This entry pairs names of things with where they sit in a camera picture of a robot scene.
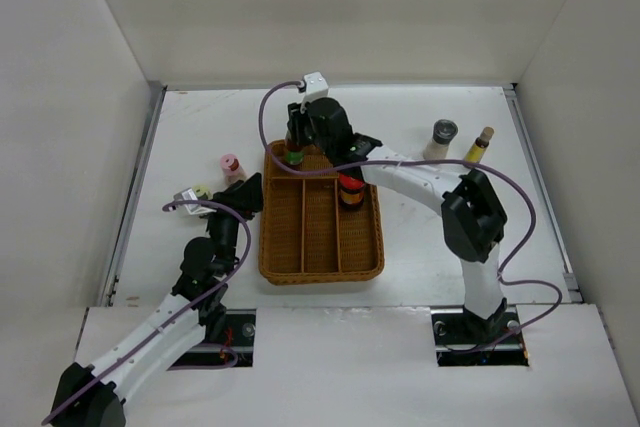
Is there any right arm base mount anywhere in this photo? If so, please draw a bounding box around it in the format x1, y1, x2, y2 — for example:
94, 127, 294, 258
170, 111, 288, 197
431, 309, 529, 367

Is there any brown wicker divided basket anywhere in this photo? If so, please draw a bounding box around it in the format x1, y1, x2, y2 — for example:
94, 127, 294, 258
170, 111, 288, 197
259, 140, 385, 285

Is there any small yellow label dark bottle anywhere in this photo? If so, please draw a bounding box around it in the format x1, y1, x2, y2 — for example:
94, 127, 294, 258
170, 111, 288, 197
463, 126, 495, 163

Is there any yellow lid spice shaker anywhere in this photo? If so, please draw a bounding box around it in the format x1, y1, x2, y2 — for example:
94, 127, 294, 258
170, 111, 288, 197
193, 185, 212, 200

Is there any red lid chili sauce jar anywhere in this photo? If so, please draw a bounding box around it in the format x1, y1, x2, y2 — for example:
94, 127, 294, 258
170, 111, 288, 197
338, 174, 366, 210

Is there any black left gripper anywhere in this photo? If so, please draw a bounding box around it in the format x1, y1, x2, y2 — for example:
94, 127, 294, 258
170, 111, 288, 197
196, 173, 262, 275

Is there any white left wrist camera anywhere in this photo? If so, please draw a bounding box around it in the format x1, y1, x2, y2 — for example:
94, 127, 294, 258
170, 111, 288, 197
172, 188, 211, 218

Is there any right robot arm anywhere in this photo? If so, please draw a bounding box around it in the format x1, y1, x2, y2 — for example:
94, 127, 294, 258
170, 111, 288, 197
287, 97, 507, 343

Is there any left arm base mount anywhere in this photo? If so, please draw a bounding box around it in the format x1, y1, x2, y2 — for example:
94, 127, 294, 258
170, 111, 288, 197
170, 309, 257, 370

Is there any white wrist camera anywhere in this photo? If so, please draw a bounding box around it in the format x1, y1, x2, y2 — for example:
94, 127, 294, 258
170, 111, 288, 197
298, 72, 329, 107
172, 188, 211, 218

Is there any yellow cap green label bottle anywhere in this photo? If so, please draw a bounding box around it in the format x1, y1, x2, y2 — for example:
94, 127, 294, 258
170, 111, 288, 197
282, 131, 305, 169

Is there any pink lid spice shaker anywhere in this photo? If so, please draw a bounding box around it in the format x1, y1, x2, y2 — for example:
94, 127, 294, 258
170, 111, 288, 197
219, 154, 247, 186

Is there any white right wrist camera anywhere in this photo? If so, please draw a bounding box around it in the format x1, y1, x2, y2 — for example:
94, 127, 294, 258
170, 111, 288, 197
298, 72, 329, 107

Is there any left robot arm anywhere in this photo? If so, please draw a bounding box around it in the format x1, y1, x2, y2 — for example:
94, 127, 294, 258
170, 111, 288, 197
43, 173, 264, 426

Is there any black top salt grinder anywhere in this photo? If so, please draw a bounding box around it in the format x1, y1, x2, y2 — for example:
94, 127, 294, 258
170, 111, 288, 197
422, 119, 458, 161

